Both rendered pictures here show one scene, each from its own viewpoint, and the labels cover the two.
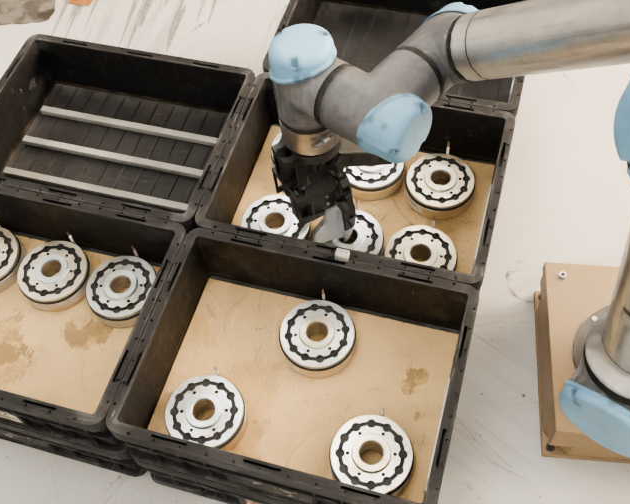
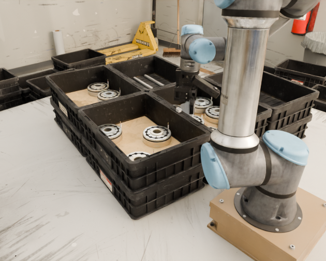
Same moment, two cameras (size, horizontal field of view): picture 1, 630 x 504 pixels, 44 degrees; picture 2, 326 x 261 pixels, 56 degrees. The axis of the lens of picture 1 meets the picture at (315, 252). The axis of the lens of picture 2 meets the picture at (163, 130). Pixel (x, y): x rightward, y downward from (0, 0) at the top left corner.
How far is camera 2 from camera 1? 0.72 m
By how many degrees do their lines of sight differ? 35
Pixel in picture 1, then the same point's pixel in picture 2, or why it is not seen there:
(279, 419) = (126, 147)
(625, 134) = not seen: outside the picture
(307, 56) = (190, 27)
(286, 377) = (138, 141)
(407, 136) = (201, 49)
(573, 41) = not seen: hidden behind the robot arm
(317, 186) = (184, 87)
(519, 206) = not seen: hidden behind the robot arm
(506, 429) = (202, 212)
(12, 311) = (92, 100)
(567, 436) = (213, 208)
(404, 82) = (212, 39)
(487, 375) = (211, 196)
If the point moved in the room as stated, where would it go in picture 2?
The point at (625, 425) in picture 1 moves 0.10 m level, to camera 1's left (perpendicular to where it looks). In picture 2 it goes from (208, 153) to (172, 140)
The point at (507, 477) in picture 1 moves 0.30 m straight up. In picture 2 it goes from (188, 223) to (193, 143)
